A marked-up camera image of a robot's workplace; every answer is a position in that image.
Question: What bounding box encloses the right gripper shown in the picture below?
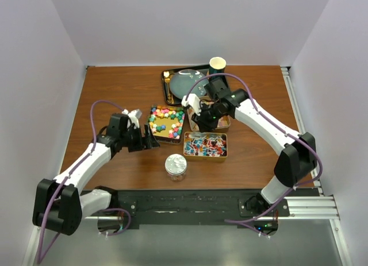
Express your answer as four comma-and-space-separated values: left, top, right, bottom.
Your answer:
192, 101, 226, 133

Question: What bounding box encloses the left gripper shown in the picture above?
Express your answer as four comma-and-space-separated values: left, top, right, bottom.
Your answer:
120, 123, 159, 153

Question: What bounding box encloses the gold tin of star candies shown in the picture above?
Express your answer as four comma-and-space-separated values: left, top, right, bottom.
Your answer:
148, 105, 186, 144

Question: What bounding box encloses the silver jar lid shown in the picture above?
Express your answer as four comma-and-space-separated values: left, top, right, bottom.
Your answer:
164, 154, 187, 175

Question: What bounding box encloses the clear glass jar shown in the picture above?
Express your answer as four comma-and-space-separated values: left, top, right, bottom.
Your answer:
164, 154, 187, 182

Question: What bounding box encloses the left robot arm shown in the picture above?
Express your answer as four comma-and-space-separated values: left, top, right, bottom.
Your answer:
32, 109, 159, 236

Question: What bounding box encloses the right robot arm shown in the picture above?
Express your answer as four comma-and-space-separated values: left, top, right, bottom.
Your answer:
181, 78, 317, 216

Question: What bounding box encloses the tin of gummy candies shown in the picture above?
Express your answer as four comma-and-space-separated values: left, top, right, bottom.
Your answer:
187, 97, 231, 133

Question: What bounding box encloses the tin of lollipops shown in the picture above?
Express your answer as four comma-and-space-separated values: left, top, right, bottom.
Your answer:
183, 132, 228, 163

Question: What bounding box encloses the black serving tray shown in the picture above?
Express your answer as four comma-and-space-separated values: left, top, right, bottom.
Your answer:
161, 64, 215, 106

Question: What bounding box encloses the gold spoon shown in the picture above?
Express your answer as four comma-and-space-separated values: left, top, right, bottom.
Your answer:
163, 71, 173, 104

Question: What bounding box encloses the blue ceramic plate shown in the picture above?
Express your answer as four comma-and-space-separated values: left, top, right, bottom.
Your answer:
169, 69, 209, 99

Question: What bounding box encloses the dark green cup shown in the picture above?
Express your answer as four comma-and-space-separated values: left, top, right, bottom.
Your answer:
208, 56, 227, 77

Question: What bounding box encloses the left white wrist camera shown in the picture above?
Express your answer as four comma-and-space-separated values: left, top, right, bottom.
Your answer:
122, 109, 142, 129

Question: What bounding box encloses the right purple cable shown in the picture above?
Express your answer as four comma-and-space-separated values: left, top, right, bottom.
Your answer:
185, 72, 324, 237

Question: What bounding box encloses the purple cable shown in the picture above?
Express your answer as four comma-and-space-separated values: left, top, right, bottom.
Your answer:
185, 72, 324, 237
36, 100, 132, 264

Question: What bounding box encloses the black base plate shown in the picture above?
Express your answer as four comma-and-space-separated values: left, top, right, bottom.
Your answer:
80, 187, 290, 231

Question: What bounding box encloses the aluminium frame rail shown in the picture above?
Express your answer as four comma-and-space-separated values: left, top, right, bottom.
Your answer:
22, 188, 352, 265

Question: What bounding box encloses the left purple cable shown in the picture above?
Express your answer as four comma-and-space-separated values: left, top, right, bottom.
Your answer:
36, 100, 132, 264

